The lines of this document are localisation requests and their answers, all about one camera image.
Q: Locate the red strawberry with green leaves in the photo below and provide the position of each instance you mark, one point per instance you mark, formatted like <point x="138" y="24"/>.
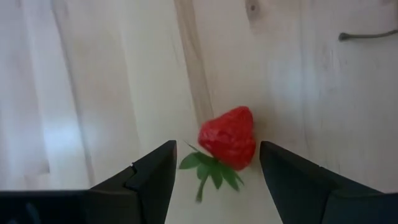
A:
<point x="228" y="137"/>

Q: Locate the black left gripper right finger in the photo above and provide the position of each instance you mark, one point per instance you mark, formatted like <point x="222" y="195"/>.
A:
<point x="311" y="199"/>

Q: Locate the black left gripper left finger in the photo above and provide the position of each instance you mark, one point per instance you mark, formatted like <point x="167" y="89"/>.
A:
<point x="109" y="205"/>

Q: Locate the red cherry with stem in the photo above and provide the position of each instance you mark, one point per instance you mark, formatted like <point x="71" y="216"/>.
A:
<point x="343" y="36"/>

